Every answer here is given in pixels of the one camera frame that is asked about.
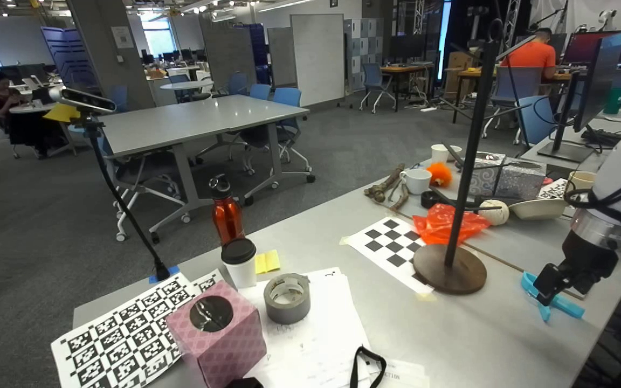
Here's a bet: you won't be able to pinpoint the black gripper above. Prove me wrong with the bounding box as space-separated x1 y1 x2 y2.
536 229 621 307

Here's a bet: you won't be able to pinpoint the orange plastic bag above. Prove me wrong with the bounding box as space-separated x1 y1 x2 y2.
413 203 491 249

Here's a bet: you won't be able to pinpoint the dark wooden stand round base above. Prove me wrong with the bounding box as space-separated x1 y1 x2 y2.
413 17 515 298

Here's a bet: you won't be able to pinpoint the blue tape piece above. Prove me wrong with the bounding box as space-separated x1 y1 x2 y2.
146 265 181 285

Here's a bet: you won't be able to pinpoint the red bottle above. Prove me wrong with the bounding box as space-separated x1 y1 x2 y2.
210 175 247 246

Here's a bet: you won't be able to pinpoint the grey office table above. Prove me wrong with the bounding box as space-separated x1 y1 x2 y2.
98 93 312 246

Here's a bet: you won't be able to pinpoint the grey duct tape roll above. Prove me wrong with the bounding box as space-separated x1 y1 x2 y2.
262 272 312 325

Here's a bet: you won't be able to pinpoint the black gooseneck camera stand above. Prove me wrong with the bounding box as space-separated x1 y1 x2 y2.
41 84 177 285

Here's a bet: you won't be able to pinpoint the black white marker tag sheet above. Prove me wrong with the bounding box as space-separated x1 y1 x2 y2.
49 270 227 388

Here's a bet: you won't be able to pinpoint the white paper cup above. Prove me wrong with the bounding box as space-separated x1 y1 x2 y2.
401 167 433 196

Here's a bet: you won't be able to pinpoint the grey patterned tissue box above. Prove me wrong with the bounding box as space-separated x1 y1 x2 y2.
467 154 549 204

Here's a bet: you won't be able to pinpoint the person in orange shirt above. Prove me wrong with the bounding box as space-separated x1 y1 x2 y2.
502 29 558 74

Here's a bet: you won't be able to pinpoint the blue plastic spring clip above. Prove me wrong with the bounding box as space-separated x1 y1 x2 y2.
519 270 586 325

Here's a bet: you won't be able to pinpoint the white whiteboard panel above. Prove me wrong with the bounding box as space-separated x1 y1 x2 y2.
288 11 347 107

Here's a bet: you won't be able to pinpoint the computer monitor on stand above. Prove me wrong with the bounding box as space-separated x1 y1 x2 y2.
536 31 621 167

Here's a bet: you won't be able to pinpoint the cream stitched ball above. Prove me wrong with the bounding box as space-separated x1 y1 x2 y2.
477 198 511 229

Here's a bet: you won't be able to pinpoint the white cup black lid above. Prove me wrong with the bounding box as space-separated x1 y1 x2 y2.
220 237 260 292

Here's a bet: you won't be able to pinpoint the white shallow bowl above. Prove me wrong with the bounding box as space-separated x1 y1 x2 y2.
509 196 568 222

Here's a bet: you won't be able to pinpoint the orange fluffy toy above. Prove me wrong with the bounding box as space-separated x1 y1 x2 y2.
425 161 457 190

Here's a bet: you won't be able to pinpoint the black ladle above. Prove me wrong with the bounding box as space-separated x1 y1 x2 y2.
418 187 488 215

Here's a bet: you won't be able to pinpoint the yellow sticky notes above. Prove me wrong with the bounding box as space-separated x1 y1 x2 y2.
253 249 284 277

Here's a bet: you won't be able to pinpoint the small white cup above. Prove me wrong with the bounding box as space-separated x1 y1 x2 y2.
428 143 452 167

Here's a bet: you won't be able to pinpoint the seated person dark clothes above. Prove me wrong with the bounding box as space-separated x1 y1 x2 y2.
0 69 61 158

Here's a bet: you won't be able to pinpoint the white paper sheet stack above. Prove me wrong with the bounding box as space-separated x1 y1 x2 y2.
241 265 371 388

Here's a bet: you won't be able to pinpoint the black white checkerboard sheet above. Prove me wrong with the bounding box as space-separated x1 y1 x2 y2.
340 215 443 298

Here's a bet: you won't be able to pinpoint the pink tissue box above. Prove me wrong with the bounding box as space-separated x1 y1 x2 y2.
164 281 270 388

